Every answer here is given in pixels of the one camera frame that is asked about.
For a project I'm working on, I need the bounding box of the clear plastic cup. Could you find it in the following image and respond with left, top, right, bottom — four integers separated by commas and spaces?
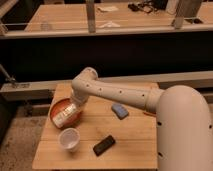
40, 21, 50, 31

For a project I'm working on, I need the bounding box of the white paper sheet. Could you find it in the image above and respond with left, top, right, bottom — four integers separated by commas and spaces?
97, 6, 119, 12

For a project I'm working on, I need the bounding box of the metal clamp bracket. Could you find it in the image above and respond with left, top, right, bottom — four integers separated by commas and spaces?
0, 63, 30, 89

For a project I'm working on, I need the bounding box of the black rectangular bar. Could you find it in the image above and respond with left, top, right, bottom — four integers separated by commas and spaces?
93, 135, 116, 156

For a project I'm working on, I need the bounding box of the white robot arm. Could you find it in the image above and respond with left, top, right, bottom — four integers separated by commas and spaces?
72, 67, 213, 171

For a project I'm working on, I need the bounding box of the grey metal post right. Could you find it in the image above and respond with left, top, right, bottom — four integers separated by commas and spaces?
172, 0, 184, 29

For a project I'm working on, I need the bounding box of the orange ceramic bowl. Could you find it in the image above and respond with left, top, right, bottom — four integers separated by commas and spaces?
50, 98, 83, 129

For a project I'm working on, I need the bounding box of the white labelled bottle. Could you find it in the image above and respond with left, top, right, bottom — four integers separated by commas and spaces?
52, 103, 79, 128

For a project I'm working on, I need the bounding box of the white paper cup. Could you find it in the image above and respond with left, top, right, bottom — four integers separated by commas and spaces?
58, 128, 80, 152

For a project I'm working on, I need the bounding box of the grey metal post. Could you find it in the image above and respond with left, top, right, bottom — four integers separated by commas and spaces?
172, 0, 184, 29
86, 0, 96, 33

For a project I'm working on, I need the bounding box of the orange pen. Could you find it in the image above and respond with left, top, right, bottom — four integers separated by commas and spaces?
143, 111, 156, 117

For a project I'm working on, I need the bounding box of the black cables pile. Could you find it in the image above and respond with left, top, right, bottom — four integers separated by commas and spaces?
127, 1, 159, 14

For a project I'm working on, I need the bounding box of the white crumpled paper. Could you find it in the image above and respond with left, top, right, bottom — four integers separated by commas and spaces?
98, 21, 120, 28

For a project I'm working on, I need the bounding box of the small wooden table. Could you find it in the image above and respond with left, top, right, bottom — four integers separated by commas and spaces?
32, 82, 160, 171

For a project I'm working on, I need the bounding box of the blue sponge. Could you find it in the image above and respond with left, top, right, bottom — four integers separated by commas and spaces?
111, 103, 129, 120

